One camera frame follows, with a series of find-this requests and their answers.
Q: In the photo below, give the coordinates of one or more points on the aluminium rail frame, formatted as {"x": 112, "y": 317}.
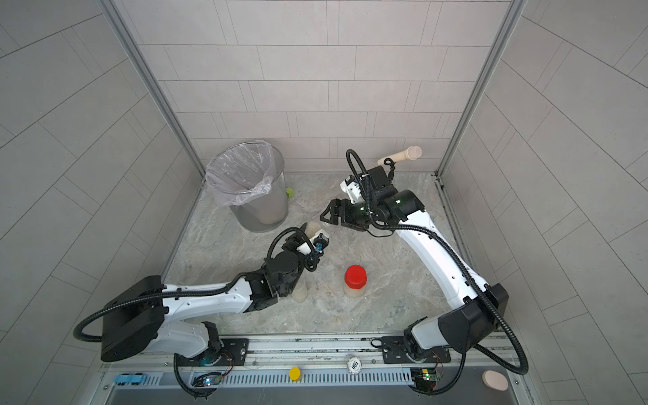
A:
{"x": 321, "y": 358}

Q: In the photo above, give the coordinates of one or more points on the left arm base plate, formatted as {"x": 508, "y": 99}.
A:
{"x": 230, "y": 352}

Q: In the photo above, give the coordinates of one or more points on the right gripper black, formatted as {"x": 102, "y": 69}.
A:
{"x": 344, "y": 213}

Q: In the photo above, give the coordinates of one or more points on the blue toy car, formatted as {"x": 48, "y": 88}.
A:
{"x": 130, "y": 379}

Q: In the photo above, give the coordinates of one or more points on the circuit board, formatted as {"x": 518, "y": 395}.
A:
{"x": 208, "y": 380}
{"x": 425, "y": 379}

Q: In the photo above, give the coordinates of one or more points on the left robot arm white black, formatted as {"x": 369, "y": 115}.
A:
{"x": 151, "y": 317}

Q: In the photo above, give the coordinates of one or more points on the right circuit board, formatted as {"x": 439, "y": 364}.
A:
{"x": 425, "y": 379}

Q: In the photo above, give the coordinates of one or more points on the clear rice jar open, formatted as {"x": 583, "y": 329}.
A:
{"x": 300, "y": 291}

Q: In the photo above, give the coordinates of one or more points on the grey mesh waste bin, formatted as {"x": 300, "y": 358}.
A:
{"x": 266, "y": 213}

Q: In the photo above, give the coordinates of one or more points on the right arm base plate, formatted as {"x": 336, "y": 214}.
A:
{"x": 395, "y": 351}

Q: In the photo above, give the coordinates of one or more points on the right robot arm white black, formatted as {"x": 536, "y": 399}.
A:
{"x": 476, "y": 307}

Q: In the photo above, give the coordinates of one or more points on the beige handle on stand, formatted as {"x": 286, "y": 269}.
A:
{"x": 411, "y": 153}

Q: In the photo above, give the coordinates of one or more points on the yellow round button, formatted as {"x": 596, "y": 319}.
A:
{"x": 295, "y": 374}

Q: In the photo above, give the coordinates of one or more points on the black stand with round base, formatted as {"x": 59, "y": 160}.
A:
{"x": 392, "y": 167}

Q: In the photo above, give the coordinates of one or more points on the pink oval pad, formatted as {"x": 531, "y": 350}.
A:
{"x": 495, "y": 381}

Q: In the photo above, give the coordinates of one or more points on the red lidded rice jar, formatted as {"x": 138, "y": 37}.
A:
{"x": 355, "y": 281}

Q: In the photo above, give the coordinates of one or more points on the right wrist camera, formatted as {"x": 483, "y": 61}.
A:
{"x": 351, "y": 188}

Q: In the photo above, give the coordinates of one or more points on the clear plastic bin liner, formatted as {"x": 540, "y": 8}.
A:
{"x": 244, "y": 173}

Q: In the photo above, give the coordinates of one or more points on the left circuit board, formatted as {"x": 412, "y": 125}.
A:
{"x": 208, "y": 380}

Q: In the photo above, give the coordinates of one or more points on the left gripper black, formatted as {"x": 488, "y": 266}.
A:
{"x": 303, "y": 240}

